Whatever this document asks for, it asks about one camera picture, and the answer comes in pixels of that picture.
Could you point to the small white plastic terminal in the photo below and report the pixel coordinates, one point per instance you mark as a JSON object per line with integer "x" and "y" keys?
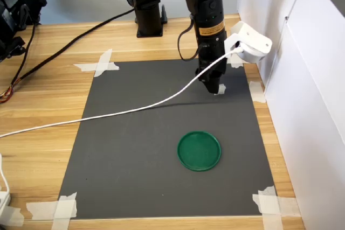
{"x": 222, "y": 90}

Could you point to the round green lid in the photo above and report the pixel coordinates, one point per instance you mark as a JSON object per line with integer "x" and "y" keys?
{"x": 199, "y": 152}

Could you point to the white tape strip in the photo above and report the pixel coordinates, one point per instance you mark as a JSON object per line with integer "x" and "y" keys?
{"x": 12, "y": 216}
{"x": 272, "y": 219}
{"x": 103, "y": 60}
{"x": 237, "y": 64}
{"x": 40, "y": 209}
{"x": 86, "y": 66}
{"x": 288, "y": 205}
{"x": 256, "y": 91}
{"x": 61, "y": 223}

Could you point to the dark grey mat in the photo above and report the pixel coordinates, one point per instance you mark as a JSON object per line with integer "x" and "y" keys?
{"x": 148, "y": 160}

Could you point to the black chair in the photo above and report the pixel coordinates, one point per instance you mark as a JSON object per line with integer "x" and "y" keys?
{"x": 16, "y": 1}

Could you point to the white camera box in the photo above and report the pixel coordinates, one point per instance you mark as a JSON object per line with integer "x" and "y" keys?
{"x": 252, "y": 44}

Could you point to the small white bracket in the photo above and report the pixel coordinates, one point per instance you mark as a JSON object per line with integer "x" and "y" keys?
{"x": 4, "y": 201}

